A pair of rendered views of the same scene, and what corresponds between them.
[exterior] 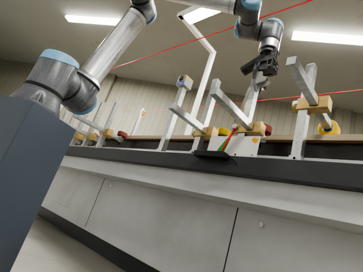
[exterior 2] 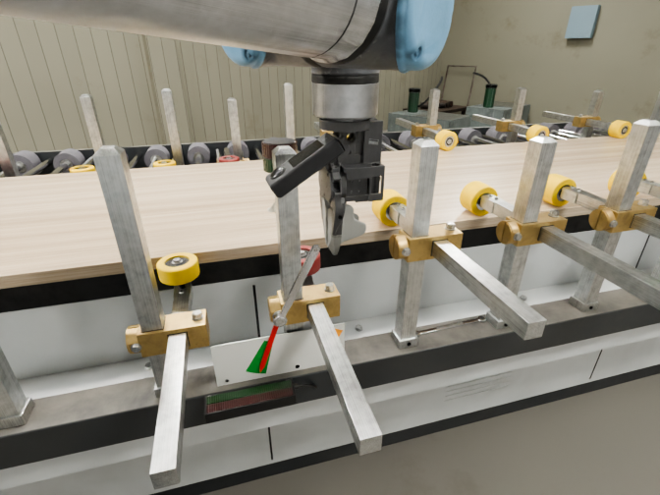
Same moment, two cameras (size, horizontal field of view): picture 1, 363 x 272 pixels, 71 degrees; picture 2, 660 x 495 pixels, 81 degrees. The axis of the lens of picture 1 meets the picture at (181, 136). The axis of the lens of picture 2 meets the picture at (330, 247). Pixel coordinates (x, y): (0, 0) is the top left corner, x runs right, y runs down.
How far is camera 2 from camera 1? 119 cm
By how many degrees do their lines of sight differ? 75
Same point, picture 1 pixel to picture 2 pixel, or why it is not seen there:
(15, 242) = not seen: outside the picture
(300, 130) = (414, 299)
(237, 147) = (299, 354)
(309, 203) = (422, 380)
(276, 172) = (390, 375)
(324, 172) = (454, 357)
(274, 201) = (378, 395)
